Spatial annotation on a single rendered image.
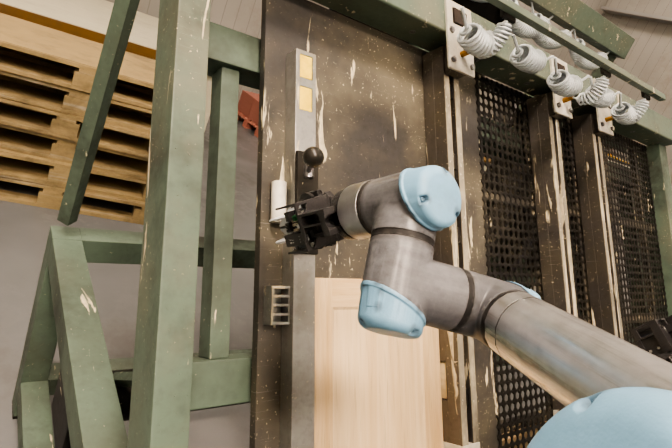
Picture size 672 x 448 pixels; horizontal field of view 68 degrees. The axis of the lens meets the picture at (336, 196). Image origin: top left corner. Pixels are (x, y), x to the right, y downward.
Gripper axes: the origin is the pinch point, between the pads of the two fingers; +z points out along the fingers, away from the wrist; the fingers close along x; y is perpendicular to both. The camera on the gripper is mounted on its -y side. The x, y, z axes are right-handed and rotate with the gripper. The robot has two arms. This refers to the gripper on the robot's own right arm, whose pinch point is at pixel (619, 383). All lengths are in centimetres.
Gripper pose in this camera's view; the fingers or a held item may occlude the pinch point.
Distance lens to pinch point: 119.1
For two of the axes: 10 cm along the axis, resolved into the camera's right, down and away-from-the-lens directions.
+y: -2.3, -8.0, 5.5
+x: -8.2, -1.5, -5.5
